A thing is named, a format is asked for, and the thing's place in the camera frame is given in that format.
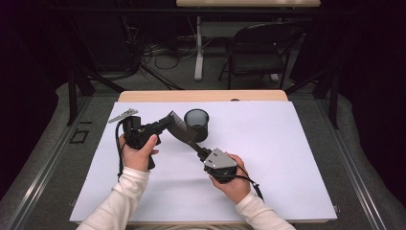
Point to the black folding chair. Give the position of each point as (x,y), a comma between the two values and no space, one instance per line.
(255,62)

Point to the white board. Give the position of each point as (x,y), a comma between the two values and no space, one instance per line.
(271,143)

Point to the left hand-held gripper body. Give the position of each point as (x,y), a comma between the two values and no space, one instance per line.
(135,134)

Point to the light wooden desk top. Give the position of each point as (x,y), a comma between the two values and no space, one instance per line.
(249,3)

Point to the light wooden table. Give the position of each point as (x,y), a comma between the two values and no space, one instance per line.
(191,96)

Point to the white desk leg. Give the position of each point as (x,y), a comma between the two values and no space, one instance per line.
(199,60)

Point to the aluminium floor rail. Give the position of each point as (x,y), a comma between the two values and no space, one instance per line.
(48,163)
(351,166)

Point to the person's right hand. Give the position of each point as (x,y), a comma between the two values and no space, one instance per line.
(236,187)

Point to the black horizontal frame bar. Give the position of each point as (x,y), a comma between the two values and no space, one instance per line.
(159,11)

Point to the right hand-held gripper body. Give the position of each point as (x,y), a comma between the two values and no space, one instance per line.
(220,161)

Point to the black spatula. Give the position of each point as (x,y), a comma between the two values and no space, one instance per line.
(183,131)

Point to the dark curtain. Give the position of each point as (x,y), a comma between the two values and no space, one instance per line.
(28,80)
(376,80)

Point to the black metal frame post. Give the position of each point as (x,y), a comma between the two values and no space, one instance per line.
(72,99)

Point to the black mesh pen cup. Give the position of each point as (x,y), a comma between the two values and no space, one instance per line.
(201,124)

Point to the person's left hand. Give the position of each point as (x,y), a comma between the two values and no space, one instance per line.
(137,158)

